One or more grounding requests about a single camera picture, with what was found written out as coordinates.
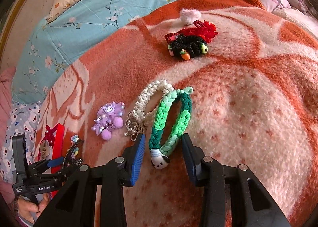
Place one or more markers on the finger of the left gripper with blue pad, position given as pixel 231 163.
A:
pixel 70 166
pixel 55 162

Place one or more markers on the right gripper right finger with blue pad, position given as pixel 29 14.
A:
pixel 251 203

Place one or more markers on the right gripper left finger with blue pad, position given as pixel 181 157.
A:
pixel 74 204

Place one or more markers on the black red crochet hair clip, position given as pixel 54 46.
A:
pixel 191 42

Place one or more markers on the dark red velvet bow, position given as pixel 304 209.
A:
pixel 49 135

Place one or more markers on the person's left hand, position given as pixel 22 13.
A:
pixel 26 208

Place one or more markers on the red shallow box lid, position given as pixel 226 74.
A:
pixel 50 153

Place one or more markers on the orange white fleece blanket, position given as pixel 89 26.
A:
pixel 252 99

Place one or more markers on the pink quilt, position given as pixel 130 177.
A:
pixel 5 103

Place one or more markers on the teal floral quilt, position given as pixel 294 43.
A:
pixel 55 44

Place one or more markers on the white fluffy pompom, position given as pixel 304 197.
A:
pixel 188 17

